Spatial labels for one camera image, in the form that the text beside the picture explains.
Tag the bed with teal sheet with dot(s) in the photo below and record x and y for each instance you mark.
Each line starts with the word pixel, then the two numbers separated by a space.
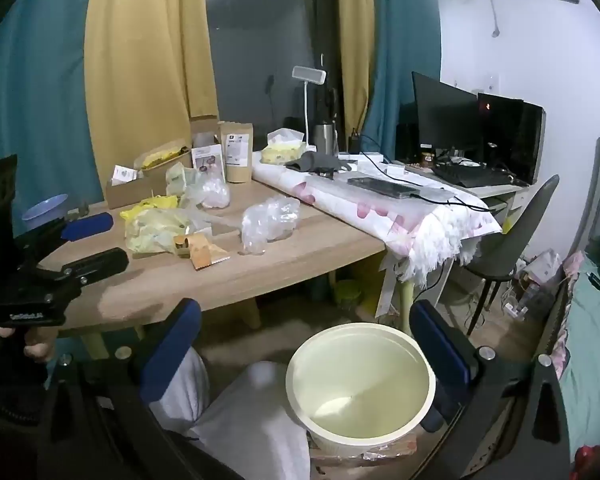
pixel 592 350

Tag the white leaflet packet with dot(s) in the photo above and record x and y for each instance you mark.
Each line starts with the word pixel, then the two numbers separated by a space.
pixel 207 160

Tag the floor clutter with power strip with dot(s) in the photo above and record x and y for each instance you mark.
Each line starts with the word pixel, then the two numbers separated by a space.
pixel 530 285

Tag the teal curtain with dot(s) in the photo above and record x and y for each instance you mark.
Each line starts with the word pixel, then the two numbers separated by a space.
pixel 405 25
pixel 35 90

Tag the person's legs white pants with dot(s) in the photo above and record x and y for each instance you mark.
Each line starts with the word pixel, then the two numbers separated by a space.
pixel 250 420

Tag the narrow yellow curtain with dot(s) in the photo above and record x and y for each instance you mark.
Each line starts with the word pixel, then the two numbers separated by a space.
pixel 352 55

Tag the pale green plastic bag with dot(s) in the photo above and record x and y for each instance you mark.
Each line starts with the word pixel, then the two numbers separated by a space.
pixel 155 230

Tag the yellow plastic bag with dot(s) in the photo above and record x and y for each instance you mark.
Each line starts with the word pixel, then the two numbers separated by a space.
pixel 150 205

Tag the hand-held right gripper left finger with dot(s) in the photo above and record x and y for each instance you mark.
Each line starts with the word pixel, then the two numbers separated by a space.
pixel 172 347

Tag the person's left forearm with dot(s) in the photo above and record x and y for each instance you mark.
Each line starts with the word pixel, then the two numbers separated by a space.
pixel 5 390

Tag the black monitor with red light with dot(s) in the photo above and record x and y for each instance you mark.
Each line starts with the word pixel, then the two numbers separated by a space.
pixel 510 135

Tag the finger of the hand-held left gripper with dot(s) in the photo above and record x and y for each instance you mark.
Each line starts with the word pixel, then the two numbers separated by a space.
pixel 100 262
pixel 87 225

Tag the yellow snack packet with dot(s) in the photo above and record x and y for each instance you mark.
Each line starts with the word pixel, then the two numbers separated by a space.
pixel 162 155

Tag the wide yellow curtain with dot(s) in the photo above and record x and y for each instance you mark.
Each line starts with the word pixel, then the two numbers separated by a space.
pixel 145 50

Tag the small clear plastic bag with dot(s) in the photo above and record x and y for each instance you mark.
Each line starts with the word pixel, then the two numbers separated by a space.
pixel 210 190

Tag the green stool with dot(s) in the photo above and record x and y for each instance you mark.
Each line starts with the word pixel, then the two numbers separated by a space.
pixel 347 294

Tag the white desk lamp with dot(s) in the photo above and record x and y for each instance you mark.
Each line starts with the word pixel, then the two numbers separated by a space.
pixel 309 77

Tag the dark flat keyboard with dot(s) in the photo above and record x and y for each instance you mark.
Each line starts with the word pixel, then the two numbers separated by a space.
pixel 382 186

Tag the open cardboard box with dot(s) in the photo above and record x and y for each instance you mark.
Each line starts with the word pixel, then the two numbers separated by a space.
pixel 130 192

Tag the kraft paper pouch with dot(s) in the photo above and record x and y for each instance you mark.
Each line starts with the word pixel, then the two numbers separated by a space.
pixel 236 152

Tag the floral white tablecloth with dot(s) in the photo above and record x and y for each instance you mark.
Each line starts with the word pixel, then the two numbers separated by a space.
pixel 380 212

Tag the white card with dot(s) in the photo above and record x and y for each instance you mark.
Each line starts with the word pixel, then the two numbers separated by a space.
pixel 124 174

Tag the yellow tissue box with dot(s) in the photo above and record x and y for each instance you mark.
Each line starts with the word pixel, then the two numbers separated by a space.
pixel 282 150

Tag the black remote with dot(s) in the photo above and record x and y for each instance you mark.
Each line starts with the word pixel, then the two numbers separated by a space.
pixel 593 280

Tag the brown jar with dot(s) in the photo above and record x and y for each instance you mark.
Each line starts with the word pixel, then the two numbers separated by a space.
pixel 426 158

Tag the pale green packet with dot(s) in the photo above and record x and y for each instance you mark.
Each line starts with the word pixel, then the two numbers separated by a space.
pixel 180 180

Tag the blue bowl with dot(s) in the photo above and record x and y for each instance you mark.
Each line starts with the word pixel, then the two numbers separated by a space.
pixel 45 207

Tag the large clear plastic bag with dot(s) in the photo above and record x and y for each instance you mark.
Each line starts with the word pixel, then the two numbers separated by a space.
pixel 270 222

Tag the small brown cardboard box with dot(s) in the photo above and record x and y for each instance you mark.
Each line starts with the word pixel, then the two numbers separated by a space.
pixel 197 250

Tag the cream plastic bucket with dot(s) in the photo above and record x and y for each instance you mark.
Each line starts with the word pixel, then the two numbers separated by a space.
pixel 360 395

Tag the black desktop keyboard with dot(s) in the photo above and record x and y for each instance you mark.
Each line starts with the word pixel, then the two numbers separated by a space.
pixel 472 176

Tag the grey cloth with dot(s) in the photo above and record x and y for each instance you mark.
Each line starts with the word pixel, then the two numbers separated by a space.
pixel 315 161

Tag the grey chair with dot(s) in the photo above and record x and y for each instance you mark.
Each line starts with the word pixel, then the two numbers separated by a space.
pixel 515 240

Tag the steel thermos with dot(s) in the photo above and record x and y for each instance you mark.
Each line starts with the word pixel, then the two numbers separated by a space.
pixel 325 137

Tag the person's left hand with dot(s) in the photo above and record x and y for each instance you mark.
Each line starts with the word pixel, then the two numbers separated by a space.
pixel 37 350

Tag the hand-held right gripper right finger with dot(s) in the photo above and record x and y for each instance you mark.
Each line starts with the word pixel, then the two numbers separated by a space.
pixel 442 347

